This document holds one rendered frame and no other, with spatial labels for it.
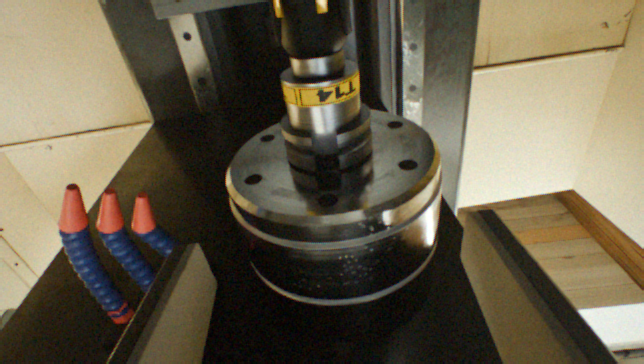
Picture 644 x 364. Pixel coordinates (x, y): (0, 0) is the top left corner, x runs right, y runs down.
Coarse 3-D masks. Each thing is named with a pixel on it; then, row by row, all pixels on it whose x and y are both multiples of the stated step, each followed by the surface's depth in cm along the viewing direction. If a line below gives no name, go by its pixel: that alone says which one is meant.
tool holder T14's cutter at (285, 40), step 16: (272, 0) 19; (288, 0) 19; (304, 0) 18; (320, 0) 18; (336, 0) 19; (272, 16) 20; (288, 16) 19; (304, 16) 18; (320, 16) 19; (336, 16) 19; (288, 32) 19; (304, 32) 19; (320, 32) 19; (336, 32) 19; (288, 48) 20; (304, 48) 19; (320, 48) 20; (336, 48) 20
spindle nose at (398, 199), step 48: (384, 144) 25; (432, 144) 24; (240, 192) 22; (288, 192) 22; (336, 192) 21; (384, 192) 20; (432, 192) 22; (288, 240) 21; (336, 240) 20; (384, 240) 20; (432, 240) 24; (288, 288) 24; (336, 288) 22; (384, 288) 23; (336, 336) 25
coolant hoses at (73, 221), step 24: (72, 192) 20; (144, 192) 23; (72, 216) 21; (120, 216) 23; (144, 216) 24; (72, 240) 22; (120, 240) 25; (144, 240) 26; (168, 240) 27; (96, 264) 25; (144, 264) 27; (216, 264) 33; (96, 288) 25; (144, 288) 28; (120, 312) 28; (120, 336) 27
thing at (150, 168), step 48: (144, 144) 60; (192, 144) 58; (240, 144) 55; (192, 192) 45; (96, 240) 40; (192, 240) 38; (240, 240) 37; (48, 288) 34; (240, 288) 31; (432, 288) 29; (0, 336) 30; (48, 336) 30; (96, 336) 29; (240, 336) 27; (288, 336) 27; (384, 336) 26; (432, 336) 25; (480, 336) 25
